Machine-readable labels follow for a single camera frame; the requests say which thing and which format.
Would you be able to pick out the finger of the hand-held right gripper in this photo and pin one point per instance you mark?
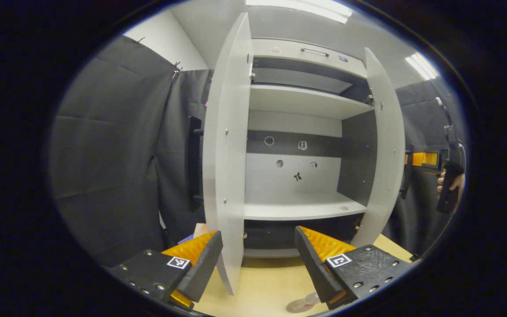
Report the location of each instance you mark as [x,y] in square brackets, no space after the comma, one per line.
[425,158]

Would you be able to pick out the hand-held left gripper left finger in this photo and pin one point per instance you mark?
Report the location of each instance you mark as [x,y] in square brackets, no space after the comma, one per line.
[203,273]

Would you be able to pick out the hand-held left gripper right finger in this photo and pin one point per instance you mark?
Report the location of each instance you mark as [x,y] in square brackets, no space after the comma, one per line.
[314,268]

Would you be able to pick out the white cabinet door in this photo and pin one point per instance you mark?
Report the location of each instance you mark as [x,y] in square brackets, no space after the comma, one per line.
[390,154]
[227,176]

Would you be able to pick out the white and grey cabinet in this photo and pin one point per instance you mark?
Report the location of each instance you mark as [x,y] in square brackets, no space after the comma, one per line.
[297,101]

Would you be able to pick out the printed paper sheet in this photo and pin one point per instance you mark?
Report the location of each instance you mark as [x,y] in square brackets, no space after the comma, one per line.
[198,231]

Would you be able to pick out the long ceiling light panel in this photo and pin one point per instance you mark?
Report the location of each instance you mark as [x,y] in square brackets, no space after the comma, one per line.
[306,9]
[420,66]

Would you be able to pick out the black table clamp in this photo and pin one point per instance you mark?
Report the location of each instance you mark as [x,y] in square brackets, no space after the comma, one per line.
[415,256]

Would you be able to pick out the black cloth clip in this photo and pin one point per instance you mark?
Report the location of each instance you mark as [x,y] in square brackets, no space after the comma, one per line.
[138,40]
[177,67]

